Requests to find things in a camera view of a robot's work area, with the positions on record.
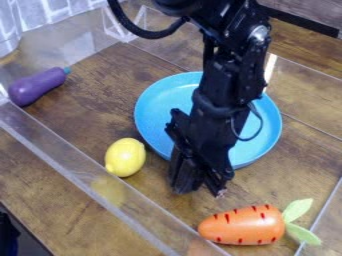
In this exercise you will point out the purple toy eggplant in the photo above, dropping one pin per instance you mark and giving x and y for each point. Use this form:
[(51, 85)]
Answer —
[(30, 88)]

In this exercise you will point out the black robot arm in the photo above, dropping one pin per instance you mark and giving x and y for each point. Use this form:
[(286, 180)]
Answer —
[(237, 37)]

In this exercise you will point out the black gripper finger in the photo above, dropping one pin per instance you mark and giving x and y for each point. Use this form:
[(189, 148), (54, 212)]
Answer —
[(186, 172), (216, 182)]

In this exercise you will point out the orange toy carrot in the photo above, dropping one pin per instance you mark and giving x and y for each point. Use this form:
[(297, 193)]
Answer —
[(258, 225)]

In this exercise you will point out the blue round plate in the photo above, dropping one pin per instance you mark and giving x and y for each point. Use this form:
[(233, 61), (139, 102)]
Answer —
[(171, 93)]

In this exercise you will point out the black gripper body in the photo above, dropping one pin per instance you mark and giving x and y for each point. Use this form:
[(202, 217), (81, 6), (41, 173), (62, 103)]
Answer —
[(208, 132)]

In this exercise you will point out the yellow toy lemon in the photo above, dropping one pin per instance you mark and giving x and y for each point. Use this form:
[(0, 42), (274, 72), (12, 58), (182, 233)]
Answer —
[(125, 157)]

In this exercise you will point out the clear acrylic barrier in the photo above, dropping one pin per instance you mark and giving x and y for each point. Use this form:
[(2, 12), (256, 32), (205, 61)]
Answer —
[(85, 213)]

